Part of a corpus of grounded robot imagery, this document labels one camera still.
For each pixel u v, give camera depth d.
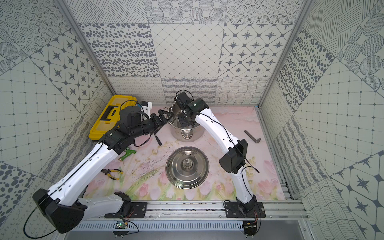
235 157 0.50
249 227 0.73
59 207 0.37
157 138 1.01
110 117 0.92
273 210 0.76
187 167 0.87
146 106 0.65
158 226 0.70
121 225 0.71
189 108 0.56
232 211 0.73
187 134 0.98
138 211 0.73
